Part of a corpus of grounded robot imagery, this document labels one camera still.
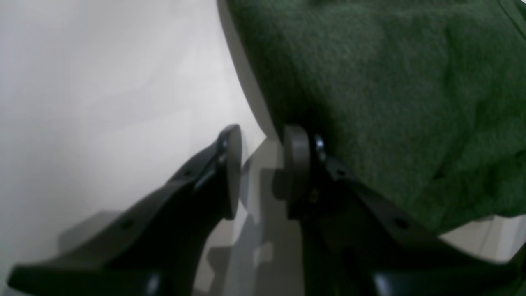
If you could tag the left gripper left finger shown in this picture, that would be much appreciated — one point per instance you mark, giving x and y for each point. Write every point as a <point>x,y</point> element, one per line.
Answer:
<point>153,248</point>

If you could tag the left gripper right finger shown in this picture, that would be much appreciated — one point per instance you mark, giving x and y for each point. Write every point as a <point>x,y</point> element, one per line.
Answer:
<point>357,243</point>

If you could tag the dark green t-shirt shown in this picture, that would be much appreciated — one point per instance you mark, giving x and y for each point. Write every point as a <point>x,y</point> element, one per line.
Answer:
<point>424,100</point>

